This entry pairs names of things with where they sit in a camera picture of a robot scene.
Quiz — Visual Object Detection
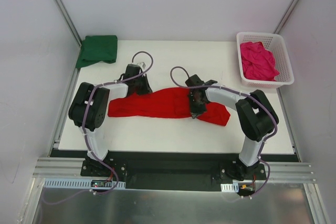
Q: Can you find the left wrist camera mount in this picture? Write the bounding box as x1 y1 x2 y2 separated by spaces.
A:
136 62 146 69

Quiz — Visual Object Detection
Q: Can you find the red t shirt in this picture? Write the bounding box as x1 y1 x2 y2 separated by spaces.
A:
107 88 230 126

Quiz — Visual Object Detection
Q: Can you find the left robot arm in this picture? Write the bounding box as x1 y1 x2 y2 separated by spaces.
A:
68 62 152 176

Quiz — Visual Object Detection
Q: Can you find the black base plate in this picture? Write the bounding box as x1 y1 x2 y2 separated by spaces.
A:
49 149 301 190

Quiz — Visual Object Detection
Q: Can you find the left white cable duct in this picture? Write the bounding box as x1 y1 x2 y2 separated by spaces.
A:
44 178 126 190

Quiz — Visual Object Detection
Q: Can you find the right white cable duct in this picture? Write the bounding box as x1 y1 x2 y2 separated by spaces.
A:
220 183 239 193

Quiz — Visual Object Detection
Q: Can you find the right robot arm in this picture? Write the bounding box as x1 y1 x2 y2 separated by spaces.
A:
185 74 279 181

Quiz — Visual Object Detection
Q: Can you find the folded green t shirt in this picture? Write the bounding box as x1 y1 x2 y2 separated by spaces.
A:
76 35 118 69

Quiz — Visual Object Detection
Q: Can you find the white cable duct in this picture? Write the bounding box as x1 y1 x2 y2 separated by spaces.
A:
44 178 126 190
220 183 239 193

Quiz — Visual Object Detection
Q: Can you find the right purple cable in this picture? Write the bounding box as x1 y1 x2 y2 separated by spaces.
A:
169 66 279 200

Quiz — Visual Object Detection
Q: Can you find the pink t shirt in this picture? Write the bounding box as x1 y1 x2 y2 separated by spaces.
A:
240 41 280 81

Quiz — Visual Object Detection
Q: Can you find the white plastic basket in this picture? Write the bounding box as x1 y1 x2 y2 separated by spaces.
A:
236 31 295 89

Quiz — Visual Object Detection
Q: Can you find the aluminium frame rail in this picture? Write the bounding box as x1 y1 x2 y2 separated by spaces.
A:
33 157 84 178

